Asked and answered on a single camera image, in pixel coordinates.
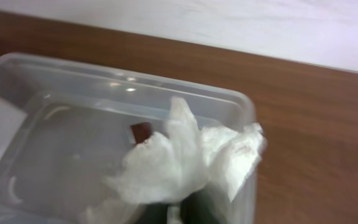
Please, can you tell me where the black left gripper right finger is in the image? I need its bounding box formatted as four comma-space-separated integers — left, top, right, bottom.
180, 188, 226, 224

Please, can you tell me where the white tissue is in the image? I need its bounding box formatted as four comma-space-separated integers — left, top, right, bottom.
80, 97, 267, 224

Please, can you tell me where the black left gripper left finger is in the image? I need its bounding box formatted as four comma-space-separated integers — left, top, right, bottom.
135, 203, 170, 224

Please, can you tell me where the clear plastic waste bin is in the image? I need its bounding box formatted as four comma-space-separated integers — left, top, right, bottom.
0, 54, 256, 223

